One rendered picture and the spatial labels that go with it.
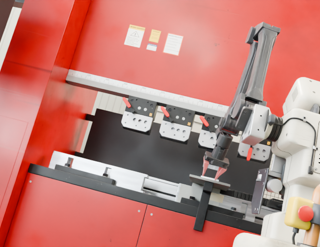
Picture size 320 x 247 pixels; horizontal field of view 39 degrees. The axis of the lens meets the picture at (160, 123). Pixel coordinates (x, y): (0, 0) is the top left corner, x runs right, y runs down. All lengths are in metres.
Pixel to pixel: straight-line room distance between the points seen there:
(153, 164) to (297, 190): 1.44
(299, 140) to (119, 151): 1.58
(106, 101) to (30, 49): 2.47
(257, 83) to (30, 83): 1.10
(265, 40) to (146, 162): 1.29
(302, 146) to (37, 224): 1.30
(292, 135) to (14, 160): 1.28
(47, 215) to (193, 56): 1.07
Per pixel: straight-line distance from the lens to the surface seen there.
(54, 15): 2.37
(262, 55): 1.78
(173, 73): 2.37
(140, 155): 2.83
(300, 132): 1.49
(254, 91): 1.71
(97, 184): 2.19
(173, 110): 2.31
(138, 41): 2.45
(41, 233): 2.25
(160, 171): 2.81
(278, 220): 1.50
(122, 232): 2.16
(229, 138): 1.89
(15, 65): 2.33
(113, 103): 4.71
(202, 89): 2.34
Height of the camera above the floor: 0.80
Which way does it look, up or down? 11 degrees up
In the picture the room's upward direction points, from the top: 15 degrees clockwise
